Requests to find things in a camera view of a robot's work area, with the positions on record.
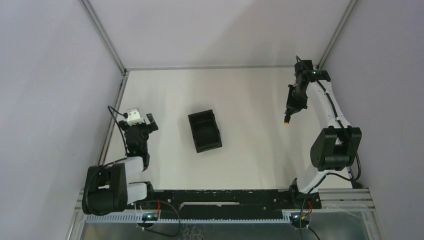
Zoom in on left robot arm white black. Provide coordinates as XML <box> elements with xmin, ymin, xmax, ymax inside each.
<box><xmin>81</xmin><ymin>109</ymin><xmax>159</xmax><ymax>216</ymax></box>

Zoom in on black yellow screwdriver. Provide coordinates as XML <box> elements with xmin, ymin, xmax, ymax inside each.
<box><xmin>284</xmin><ymin>110</ymin><xmax>292</xmax><ymax>125</ymax></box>

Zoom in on aluminium frame rail right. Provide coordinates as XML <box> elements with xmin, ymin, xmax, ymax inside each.
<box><xmin>316</xmin><ymin>67</ymin><xmax>364</xmax><ymax>190</ymax></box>

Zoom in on left controller board with wires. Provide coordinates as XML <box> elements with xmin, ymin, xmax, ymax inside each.
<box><xmin>136</xmin><ymin>199</ymin><xmax>182</xmax><ymax>238</ymax></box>

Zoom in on aluminium frame rail back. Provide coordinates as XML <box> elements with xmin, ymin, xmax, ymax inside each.
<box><xmin>126</xmin><ymin>64</ymin><xmax>294</xmax><ymax>72</ymax></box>

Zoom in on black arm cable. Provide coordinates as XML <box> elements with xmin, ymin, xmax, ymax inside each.
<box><xmin>299</xmin><ymin>79</ymin><xmax>363</xmax><ymax>213</ymax></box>
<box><xmin>107</xmin><ymin>105</ymin><xmax>129</xmax><ymax>157</ymax></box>

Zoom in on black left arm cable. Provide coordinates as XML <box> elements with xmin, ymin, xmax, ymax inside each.
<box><xmin>107</xmin><ymin>105</ymin><xmax>129</xmax><ymax>157</ymax></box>

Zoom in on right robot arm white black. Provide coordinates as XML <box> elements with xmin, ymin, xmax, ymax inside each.
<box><xmin>284</xmin><ymin>56</ymin><xmax>362</xmax><ymax>208</ymax></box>

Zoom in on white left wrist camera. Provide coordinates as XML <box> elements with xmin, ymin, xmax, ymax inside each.
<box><xmin>126</xmin><ymin>107</ymin><xmax>144</xmax><ymax>126</ymax></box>

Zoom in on aluminium front frame rails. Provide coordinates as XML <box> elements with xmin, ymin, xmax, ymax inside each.
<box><xmin>65</xmin><ymin>188</ymin><xmax>385</xmax><ymax>240</ymax></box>

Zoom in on black plastic bin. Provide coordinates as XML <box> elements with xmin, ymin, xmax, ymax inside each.
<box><xmin>188</xmin><ymin>109</ymin><xmax>223</xmax><ymax>153</ymax></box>

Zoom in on aluminium frame rail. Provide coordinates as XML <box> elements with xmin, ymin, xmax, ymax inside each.
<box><xmin>93</xmin><ymin>71</ymin><xmax>129</xmax><ymax>165</ymax></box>
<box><xmin>126</xmin><ymin>64</ymin><xmax>294</xmax><ymax>72</ymax></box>
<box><xmin>316</xmin><ymin>67</ymin><xmax>364</xmax><ymax>190</ymax></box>

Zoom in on right controller board with wires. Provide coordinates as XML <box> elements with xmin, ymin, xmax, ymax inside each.
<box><xmin>289</xmin><ymin>201</ymin><xmax>321</xmax><ymax>240</ymax></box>

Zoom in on aluminium frame rail left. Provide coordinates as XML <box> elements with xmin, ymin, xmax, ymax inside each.
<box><xmin>93</xmin><ymin>71</ymin><xmax>129</xmax><ymax>165</ymax></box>

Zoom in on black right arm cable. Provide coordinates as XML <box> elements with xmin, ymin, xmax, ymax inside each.
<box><xmin>299</xmin><ymin>79</ymin><xmax>363</xmax><ymax>213</ymax></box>

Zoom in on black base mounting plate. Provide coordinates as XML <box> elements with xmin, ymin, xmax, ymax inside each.
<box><xmin>140</xmin><ymin>189</ymin><xmax>322</xmax><ymax>221</ymax></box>

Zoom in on controller board with wires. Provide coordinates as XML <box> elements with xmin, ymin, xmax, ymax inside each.
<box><xmin>289</xmin><ymin>201</ymin><xmax>321</xmax><ymax>240</ymax></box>
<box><xmin>136</xmin><ymin>199</ymin><xmax>182</xmax><ymax>238</ymax></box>

